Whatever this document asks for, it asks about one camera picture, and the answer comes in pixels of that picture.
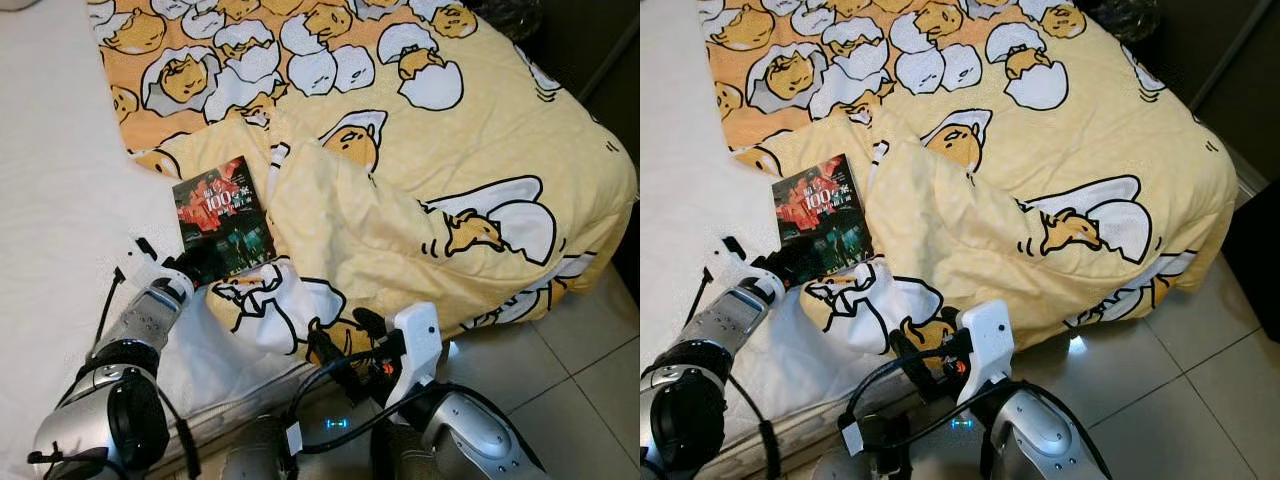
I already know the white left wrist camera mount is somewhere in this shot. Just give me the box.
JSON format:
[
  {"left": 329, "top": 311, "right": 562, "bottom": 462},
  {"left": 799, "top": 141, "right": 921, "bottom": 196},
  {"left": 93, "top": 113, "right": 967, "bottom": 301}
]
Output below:
[
  {"left": 125, "top": 255, "right": 191, "bottom": 301},
  {"left": 715, "top": 255, "right": 786, "bottom": 301}
]

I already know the dark red paperback book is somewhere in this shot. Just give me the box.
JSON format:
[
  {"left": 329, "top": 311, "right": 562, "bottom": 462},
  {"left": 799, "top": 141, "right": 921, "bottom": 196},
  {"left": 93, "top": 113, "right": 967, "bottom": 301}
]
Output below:
[
  {"left": 772, "top": 153, "right": 874, "bottom": 286},
  {"left": 172, "top": 155, "right": 278, "bottom": 286}
]

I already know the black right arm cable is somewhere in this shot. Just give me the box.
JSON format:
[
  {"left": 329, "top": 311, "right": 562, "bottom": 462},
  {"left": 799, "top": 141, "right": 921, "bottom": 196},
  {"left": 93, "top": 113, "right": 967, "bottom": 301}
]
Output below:
[
  {"left": 840, "top": 345, "right": 1011, "bottom": 456},
  {"left": 285, "top": 345, "right": 441, "bottom": 456}
]

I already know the white quilted mattress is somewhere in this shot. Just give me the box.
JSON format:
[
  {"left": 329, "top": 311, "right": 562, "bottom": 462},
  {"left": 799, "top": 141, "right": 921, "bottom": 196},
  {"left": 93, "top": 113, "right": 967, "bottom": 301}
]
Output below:
[
  {"left": 0, "top": 0, "right": 331, "bottom": 471},
  {"left": 640, "top": 0, "right": 961, "bottom": 476}
]

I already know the yellow cartoon egg blanket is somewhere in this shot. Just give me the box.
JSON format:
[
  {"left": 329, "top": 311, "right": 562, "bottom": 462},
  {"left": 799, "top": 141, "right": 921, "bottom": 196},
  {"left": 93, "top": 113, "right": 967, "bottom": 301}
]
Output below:
[
  {"left": 703, "top": 0, "right": 1241, "bottom": 351},
  {"left": 88, "top": 0, "right": 639, "bottom": 356}
]

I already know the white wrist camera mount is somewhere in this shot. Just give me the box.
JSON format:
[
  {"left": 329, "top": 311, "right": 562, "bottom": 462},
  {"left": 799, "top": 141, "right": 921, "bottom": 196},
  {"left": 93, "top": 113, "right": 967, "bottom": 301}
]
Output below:
[
  {"left": 385, "top": 302, "right": 443, "bottom": 406},
  {"left": 715, "top": 255, "right": 786, "bottom": 301},
  {"left": 958, "top": 298, "right": 1014, "bottom": 406},
  {"left": 125, "top": 255, "right": 191, "bottom": 301}
]

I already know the black glossy plastic bag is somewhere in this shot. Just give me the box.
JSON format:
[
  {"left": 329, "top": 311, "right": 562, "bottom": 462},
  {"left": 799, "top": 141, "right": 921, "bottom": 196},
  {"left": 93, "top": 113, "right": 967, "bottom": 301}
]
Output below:
[
  {"left": 1085, "top": 0, "right": 1161, "bottom": 46},
  {"left": 470, "top": 0, "right": 546, "bottom": 41}
]

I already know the grey left robot leg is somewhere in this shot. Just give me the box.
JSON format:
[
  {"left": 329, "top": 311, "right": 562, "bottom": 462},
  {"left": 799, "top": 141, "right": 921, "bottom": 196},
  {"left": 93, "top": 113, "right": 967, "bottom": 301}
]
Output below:
[
  {"left": 810, "top": 415, "right": 911, "bottom": 480},
  {"left": 220, "top": 415, "right": 291, "bottom": 480}
]

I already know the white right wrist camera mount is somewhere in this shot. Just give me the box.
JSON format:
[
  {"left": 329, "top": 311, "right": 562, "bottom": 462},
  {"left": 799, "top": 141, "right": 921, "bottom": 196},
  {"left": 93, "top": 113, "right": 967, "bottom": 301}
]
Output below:
[
  {"left": 385, "top": 302, "right": 443, "bottom": 406},
  {"left": 958, "top": 298, "right": 1014, "bottom": 406}
]

